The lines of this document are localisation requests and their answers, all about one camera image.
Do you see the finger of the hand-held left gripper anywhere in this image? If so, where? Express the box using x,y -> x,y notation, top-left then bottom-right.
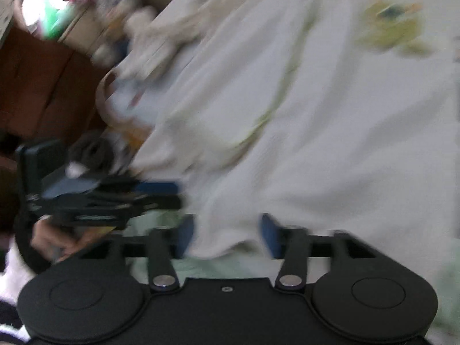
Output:
137,181 -> 181,195
138,195 -> 183,212

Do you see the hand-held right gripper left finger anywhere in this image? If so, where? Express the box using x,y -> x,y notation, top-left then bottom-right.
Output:
77,214 -> 196,292

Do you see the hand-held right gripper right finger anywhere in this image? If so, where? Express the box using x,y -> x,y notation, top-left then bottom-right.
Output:
262,214 -> 380,290

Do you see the white shirt with monster print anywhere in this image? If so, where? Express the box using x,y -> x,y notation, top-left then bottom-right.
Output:
127,0 -> 460,259

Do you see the person's left hand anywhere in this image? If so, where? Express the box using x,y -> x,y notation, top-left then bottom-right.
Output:
30,219 -> 108,263

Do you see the pale green cloth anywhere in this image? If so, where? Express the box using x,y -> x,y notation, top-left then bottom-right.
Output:
124,210 -> 460,335

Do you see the dark grey round object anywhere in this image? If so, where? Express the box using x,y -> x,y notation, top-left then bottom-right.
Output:
70,132 -> 117,175

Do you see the white cloth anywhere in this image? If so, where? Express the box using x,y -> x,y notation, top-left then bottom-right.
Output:
0,248 -> 35,344

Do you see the checked rug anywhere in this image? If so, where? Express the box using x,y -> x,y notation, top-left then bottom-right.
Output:
96,66 -> 162,144

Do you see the brown wooden cabinet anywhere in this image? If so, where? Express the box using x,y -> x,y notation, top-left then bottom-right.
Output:
0,27 -> 108,144

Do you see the grey plush bunny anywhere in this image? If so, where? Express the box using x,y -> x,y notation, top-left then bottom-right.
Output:
91,3 -> 205,83

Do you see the green plastic bag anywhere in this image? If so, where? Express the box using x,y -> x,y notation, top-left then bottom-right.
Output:
39,2 -> 78,40

